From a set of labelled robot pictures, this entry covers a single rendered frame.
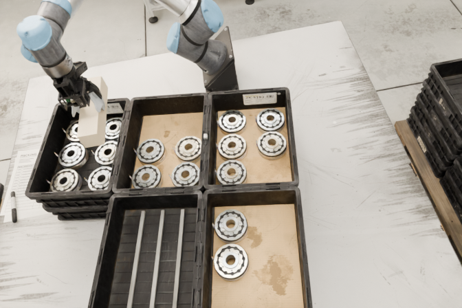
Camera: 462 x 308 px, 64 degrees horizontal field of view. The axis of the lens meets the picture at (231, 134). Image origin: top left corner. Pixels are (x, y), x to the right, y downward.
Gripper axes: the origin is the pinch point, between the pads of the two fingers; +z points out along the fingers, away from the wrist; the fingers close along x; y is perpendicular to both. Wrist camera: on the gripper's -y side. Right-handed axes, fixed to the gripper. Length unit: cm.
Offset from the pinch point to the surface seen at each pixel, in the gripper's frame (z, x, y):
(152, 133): 25.8, 12.4, -5.2
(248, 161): 26, 47, 15
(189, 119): 25.8, 27.2, -8.5
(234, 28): 109, 59, -156
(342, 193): 39, 78, 28
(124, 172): 19.4, 3.9, 14.0
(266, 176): 26, 52, 22
